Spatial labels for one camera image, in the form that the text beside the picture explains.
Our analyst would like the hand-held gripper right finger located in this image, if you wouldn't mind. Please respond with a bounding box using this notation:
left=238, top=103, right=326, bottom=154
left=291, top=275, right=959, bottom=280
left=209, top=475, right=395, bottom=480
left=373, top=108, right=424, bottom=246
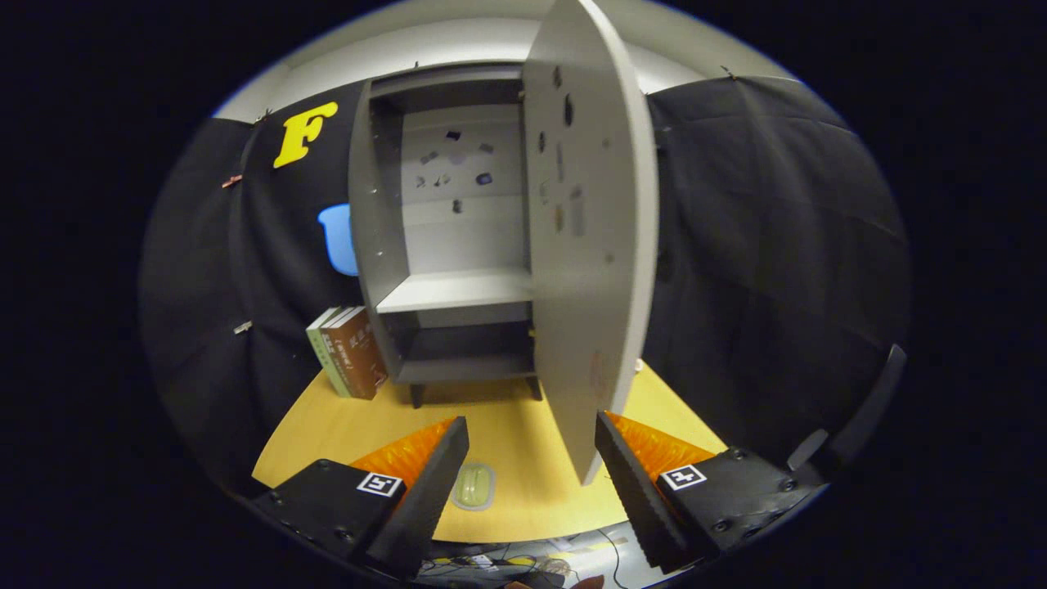
left=594, top=410, right=827, bottom=573

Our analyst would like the grey cabinet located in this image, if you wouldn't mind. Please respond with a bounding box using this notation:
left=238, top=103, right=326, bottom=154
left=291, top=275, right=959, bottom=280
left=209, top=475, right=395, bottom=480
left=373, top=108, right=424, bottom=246
left=348, top=64, right=545, bottom=408

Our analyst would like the black backdrop cloth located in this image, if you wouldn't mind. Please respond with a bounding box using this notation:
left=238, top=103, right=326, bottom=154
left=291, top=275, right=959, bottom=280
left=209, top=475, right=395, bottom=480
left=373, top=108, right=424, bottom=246
left=139, top=74, right=913, bottom=492

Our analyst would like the black chair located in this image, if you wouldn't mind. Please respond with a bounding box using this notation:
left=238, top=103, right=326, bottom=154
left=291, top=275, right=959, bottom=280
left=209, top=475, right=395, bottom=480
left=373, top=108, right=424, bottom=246
left=787, top=344, right=909, bottom=475

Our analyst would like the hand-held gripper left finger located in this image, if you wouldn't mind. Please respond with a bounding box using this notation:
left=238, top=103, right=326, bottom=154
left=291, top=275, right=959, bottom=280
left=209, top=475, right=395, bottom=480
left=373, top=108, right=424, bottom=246
left=249, top=416, right=471, bottom=580

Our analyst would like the brown book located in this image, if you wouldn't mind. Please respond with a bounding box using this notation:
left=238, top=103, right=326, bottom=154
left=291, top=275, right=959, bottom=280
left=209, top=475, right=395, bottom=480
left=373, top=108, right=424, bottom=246
left=319, top=308, right=389, bottom=401

